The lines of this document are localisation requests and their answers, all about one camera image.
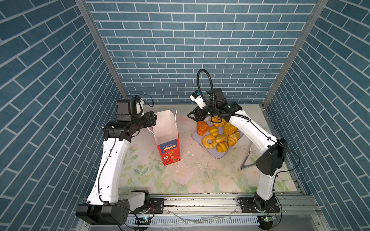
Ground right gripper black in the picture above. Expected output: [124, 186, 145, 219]
[186, 102, 218, 122]

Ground oval golden fake bread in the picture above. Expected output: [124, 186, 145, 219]
[223, 122, 238, 136]

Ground small twisted fake bread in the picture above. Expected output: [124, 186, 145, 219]
[215, 133, 228, 143]

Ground long striped fake bread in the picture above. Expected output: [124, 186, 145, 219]
[227, 131, 240, 146]

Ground red white paper bag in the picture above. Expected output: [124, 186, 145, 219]
[149, 110, 181, 166]

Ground round striped fake bun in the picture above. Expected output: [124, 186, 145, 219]
[216, 141, 229, 153]

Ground metal tongs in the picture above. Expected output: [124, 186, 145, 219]
[238, 150, 256, 171]

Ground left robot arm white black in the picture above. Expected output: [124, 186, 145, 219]
[76, 95, 157, 226]

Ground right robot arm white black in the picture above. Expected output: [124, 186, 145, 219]
[188, 88, 287, 212]

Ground small striped fake bun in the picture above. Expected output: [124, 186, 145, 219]
[209, 126, 219, 137]

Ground brown fake croissant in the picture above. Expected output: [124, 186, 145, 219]
[197, 121, 210, 137]

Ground glazed fake donut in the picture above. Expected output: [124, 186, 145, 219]
[202, 135, 217, 149]

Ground lavender plastic tray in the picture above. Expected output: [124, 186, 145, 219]
[191, 116, 243, 159]

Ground large ring-shaped fake bread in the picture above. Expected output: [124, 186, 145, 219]
[210, 116, 227, 127]

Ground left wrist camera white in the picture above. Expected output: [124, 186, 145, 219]
[133, 95, 144, 115]

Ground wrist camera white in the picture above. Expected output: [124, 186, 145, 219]
[133, 95, 144, 115]
[190, 90, 206, 109]

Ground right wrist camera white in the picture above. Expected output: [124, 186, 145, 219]
[190, 90, 206, 109]

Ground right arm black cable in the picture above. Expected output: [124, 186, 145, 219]
[196, 68, 301, 174]

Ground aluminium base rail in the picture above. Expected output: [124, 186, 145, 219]
[76, 192, 329, 231]

